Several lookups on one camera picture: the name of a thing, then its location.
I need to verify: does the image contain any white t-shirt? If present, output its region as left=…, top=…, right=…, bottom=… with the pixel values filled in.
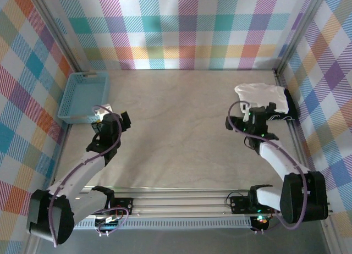
left=234, top=82, right=289, bottom=114

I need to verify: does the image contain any black folded t-shirt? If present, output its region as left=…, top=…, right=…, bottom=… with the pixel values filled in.
left=265, top=88, right=299, bottom=122

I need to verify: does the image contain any blue plastic basket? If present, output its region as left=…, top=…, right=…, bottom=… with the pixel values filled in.
left=57, top=71, right=111, bottom=125

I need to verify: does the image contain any electronics board with LEDs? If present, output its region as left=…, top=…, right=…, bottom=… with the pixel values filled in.
left=250, top=214, right=272, bottom=235

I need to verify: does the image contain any aluminium side rail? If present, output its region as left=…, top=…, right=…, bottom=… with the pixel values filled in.
left=52, top=124, right=73, bottom=183
left=274, top=69, right=311, bottom=174

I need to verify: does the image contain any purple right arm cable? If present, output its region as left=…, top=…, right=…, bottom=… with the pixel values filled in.
left=227, top=101, right=307, bottom=230

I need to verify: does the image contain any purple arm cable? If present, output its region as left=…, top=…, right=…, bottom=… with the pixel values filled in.
left=227, top=101, right=307, bottom=230
left=48, top=104, right=124, bottom=249

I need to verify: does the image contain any electronics board with wires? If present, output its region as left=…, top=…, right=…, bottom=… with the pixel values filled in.
left=84, top=206, right=129, bottom=238

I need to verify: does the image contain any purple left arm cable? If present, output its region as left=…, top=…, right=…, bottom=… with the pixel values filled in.
left=48, top=104, right=124, bottom=249

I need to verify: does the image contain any aluminium frame post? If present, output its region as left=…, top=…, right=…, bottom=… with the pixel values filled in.
left=273, top=0, right=331, bottom=76
left=29, top=0, right=96, bottom=75

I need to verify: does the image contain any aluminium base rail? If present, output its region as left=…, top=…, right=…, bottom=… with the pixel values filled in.
left=74, top=186, right=333, bottom=219

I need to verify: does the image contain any grey slotted cable duct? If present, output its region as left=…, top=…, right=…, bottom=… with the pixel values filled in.
left=74, top=220, right=252, bottom=229

